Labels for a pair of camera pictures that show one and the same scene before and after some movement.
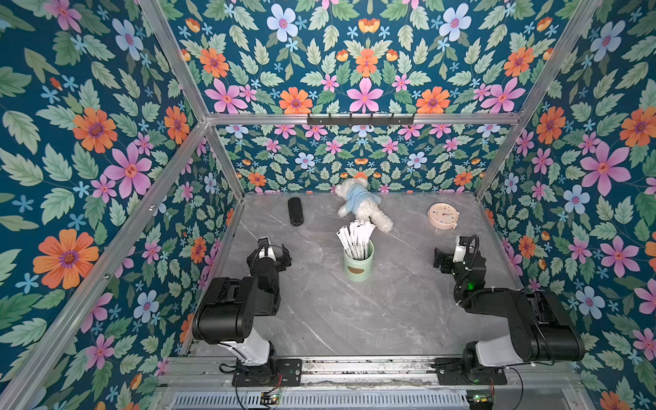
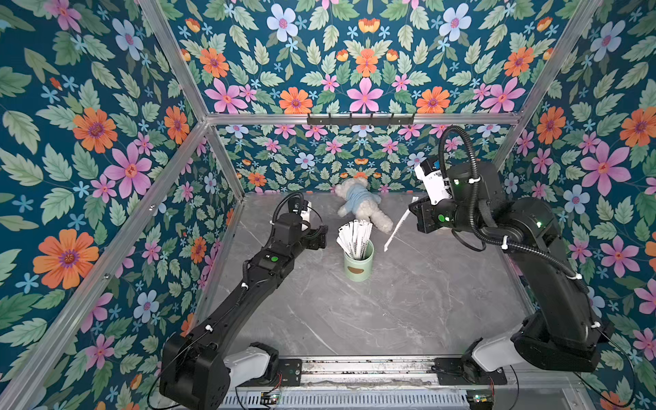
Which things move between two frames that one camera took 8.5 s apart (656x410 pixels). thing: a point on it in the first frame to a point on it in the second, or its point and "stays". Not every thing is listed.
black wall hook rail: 360,120 stays
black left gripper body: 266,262 to 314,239
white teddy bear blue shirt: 361,202 stays
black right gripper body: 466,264 to 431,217
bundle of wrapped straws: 355,238 stays
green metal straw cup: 359,271 stays
